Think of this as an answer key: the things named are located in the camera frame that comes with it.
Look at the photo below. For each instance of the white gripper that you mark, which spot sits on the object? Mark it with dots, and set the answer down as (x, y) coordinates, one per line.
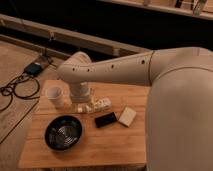
(80, 92)

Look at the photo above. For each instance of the black eraser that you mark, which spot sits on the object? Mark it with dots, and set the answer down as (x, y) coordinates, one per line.
(105, 119)

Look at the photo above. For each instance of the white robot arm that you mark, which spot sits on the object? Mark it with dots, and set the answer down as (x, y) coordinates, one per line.
(179, 110)

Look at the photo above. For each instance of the white sponge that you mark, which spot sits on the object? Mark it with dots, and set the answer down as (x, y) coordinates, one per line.
(127, 116)

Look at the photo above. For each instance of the white tube bottle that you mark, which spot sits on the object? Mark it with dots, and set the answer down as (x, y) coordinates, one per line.
(96, 106)

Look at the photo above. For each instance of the white cup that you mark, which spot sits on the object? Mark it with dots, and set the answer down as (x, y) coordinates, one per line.
(55, 96)

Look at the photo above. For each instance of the black bowl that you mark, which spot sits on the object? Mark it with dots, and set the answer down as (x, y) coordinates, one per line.
(63, 132)

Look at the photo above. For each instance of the black power adapter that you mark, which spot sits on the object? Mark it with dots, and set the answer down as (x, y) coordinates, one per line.
(33, 69)

